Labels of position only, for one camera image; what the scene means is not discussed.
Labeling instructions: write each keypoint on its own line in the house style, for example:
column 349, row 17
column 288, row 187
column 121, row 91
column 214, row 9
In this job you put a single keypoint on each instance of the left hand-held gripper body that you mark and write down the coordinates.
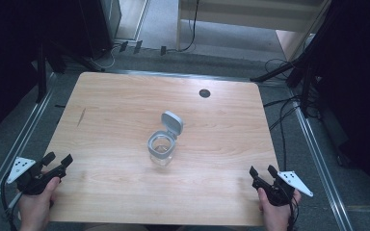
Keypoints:
column 33, row 183

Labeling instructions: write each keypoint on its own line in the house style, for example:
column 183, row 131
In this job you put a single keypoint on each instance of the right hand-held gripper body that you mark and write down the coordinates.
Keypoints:
column 279, row 192

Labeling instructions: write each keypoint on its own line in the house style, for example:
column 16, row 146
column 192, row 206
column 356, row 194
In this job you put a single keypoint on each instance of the clear jar with grey lid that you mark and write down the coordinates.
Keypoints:
column 172, row 123

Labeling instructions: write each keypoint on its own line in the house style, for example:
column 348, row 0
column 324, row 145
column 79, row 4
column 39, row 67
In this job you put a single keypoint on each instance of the person's right hand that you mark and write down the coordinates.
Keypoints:
column 276, row 216

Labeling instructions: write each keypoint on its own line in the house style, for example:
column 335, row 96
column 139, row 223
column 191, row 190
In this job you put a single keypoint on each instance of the person's left hand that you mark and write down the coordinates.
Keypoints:
column 35, row 211

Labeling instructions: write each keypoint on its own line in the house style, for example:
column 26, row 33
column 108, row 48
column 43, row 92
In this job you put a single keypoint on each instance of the black stand leg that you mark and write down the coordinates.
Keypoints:
column 41, row 73

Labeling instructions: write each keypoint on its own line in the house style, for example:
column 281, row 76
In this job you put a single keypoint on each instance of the dark round table grommet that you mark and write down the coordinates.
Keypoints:
column 204, row 93

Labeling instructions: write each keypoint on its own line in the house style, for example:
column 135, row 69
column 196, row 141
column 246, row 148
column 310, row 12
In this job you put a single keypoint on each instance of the black tripod leg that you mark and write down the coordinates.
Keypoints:
column 276, row 72

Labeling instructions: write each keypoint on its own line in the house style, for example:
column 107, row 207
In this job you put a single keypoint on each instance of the grey cabinet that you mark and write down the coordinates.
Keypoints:
column 111, row 17

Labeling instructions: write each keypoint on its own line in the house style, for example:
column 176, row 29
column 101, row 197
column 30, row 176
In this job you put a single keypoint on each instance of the white shelf unit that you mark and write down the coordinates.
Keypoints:
column 237, row 16

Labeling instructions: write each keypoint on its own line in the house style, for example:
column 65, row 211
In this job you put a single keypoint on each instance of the metal floor rail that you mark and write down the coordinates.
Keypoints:
column 321, row 166
column 179, row 75
column 19, row 146

